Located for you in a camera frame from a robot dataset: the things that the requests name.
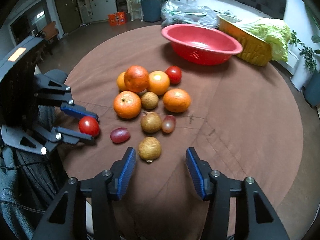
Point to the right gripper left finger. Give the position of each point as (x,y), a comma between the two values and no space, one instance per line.
(105,188)

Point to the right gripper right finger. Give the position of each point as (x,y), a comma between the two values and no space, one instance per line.
(213,187)

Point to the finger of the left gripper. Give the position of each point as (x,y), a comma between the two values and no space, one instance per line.
(75,109)
(75,135)

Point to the red tomato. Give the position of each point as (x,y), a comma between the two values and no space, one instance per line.
(89,125)
(174,73)

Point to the red grape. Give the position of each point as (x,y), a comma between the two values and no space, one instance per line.
(120,135)
(168,124)

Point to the brown longan front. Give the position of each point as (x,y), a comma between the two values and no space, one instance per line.
(149,149)

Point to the brown longan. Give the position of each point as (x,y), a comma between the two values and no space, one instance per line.
(149,149)
(151,122)
(149,100)

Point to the small orange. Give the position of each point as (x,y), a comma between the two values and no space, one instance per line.
(120,82)

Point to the dark orange top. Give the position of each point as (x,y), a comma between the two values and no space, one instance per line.
(136,79)

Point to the light orange round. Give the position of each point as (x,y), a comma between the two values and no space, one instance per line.
(159,82)

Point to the person dark grey clothing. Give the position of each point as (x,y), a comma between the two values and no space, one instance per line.
(29,180)

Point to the brown round tablecloth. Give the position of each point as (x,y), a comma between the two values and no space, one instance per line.
(243,120)

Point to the brown door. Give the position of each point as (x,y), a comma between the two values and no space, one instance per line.
(69,15)

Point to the red plastic basin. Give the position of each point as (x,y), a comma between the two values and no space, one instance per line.
(201,45)

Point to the plastic bag of vegetables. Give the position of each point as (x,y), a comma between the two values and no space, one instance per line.
(175,12)

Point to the napa cabbage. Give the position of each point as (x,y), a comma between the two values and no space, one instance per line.
(275,32)

